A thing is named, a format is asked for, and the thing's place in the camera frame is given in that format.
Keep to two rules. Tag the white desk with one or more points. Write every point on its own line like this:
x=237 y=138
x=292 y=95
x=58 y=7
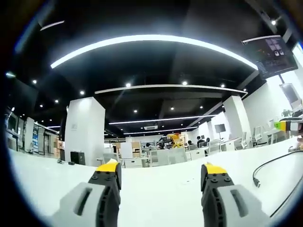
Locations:
x=161 y=189

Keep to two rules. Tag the white whiteboard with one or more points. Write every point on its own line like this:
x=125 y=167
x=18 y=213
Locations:
x=126 y=151

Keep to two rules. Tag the straight ceiling light strip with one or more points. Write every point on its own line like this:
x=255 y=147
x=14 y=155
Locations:
x=163 y=119

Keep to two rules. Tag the black box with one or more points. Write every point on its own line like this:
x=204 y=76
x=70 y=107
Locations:
x=77 y=158

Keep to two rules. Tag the long curved ceiling light strip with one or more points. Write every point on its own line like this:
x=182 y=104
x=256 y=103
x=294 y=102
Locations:
x=146 y=39

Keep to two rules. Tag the green potted plant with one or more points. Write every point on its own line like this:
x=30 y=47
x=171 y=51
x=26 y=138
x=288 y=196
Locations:
x=287 y=112

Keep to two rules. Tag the white square pillar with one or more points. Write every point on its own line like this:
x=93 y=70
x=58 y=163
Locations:
x=84 y=132

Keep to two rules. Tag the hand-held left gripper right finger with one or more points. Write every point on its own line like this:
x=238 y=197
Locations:
x=239 y=201

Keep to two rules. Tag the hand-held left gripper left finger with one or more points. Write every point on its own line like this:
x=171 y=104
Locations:
x=81 y=198

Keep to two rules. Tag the black screen on stand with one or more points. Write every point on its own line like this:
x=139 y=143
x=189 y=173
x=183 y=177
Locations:
x=219 y=128

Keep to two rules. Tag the hanging dark monitor screen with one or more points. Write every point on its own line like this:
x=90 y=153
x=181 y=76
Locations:
x=272 y=56

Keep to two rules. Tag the small tilted wall screen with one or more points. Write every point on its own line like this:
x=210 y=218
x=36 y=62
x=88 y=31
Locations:
x=288 y=92

